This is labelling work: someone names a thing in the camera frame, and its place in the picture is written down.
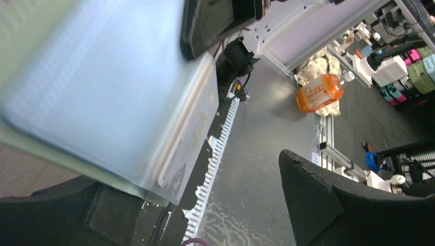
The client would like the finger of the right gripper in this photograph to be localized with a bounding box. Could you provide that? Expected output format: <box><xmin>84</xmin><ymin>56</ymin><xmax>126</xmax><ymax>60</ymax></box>
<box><xmin>181</xmin><ymin>0</ymin><xmax>264</xmax><ymax>61</ymax></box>

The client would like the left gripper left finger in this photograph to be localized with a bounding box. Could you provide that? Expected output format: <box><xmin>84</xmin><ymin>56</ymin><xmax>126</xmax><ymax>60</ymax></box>
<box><xmin>0</xmin><ymin>175</ymin><xmax>171</xmax><ymax>246</ymax></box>

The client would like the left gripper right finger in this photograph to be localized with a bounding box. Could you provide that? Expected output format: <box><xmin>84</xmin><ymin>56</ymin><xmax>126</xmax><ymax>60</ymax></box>
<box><xmin>279</xmin><ymin>149</ymin><xmax>434</xmax><ymax>245</ymax></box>

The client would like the green card holder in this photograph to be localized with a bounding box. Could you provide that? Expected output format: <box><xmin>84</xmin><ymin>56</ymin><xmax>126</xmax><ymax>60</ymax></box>
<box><xmin>1</xmin><ymin>1</ymin><xmax>212</xmax><ymax>206</ymax></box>

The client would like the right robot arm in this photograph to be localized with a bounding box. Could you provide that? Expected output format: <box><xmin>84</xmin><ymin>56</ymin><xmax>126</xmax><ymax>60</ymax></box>
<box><xmin>173</xmin><ymin>1</ymin><xmax>382</xmax><ymax>94</ymax></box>

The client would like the orange plastic bottle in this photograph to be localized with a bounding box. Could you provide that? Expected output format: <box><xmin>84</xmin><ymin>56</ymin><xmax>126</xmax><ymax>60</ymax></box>
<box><xmin>296</xmin><ymin>71</ymin><xmax>355</xmax><ymax>113</ymax></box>

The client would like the white crumpled cloth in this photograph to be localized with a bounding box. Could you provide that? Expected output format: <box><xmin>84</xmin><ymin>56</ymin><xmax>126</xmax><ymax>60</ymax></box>
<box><xmin>293</xmin><ymin>47</ymin><xmax>342</xmax><ymax>117</ymax></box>

